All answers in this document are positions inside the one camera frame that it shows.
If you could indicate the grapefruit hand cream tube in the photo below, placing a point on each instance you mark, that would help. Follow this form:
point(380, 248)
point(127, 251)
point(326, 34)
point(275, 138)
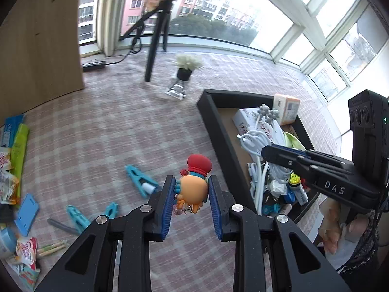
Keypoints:
point(27, 275)

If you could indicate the white tissue box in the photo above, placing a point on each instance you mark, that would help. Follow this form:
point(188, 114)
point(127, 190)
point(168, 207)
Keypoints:
point(247, 118)

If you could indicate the wooden chopsticks pair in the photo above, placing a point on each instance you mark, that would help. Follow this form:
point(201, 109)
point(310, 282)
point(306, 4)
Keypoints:
point(50, 249)

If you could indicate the grey metal rod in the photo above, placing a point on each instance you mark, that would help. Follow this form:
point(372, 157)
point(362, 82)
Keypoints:
point(62, 226)

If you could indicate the blue phone stand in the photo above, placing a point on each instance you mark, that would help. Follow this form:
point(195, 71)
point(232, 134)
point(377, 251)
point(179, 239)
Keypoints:
point(26, 214)

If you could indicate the orange white tissue pack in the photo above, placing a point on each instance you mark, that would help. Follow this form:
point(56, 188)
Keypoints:
point(287, 107)

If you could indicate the green packet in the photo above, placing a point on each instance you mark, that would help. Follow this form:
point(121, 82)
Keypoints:
point(17, 157)

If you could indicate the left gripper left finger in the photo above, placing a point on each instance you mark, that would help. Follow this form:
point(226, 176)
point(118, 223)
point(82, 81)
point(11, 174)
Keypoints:
point(120, 244)

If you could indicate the small flower vase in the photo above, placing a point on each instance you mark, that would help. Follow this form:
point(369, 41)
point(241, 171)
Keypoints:
point(186, 65)

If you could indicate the black tray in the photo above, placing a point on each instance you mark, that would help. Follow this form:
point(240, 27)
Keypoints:
point(217, 107)

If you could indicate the teal clothespin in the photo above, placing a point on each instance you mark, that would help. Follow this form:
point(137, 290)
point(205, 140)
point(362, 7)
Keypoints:
point(144, 184)

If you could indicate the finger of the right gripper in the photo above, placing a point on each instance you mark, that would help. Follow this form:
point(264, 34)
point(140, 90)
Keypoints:
point(306, 168)
point(311, 154)

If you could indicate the white artificial berry stem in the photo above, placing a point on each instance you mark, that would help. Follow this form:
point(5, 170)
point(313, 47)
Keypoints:
point(265, 114)

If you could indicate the orange red toy figure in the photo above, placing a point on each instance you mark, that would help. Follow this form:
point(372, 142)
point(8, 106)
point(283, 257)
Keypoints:
point(191, 191)

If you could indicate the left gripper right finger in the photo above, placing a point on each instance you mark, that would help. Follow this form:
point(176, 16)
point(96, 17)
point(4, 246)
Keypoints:
point(295, 263)

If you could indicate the pink plaid tablecloth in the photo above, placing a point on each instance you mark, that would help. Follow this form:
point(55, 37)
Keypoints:
point(80, 144)

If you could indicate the black tripod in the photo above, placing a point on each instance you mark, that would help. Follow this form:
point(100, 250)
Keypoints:
point(163, 11)

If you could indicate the white bottle blue cap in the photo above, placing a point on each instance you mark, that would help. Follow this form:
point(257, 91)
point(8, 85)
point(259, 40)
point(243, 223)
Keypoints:
point(8, 243)

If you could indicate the wooden cabinet panel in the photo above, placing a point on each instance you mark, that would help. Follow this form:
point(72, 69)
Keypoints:
point(40, 58)

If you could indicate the small blue dropper bottle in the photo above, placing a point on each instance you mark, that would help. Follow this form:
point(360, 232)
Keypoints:
point(297, 188)

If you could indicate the coffee mate sachet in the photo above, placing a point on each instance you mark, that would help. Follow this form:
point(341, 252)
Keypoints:
point(26, 250)

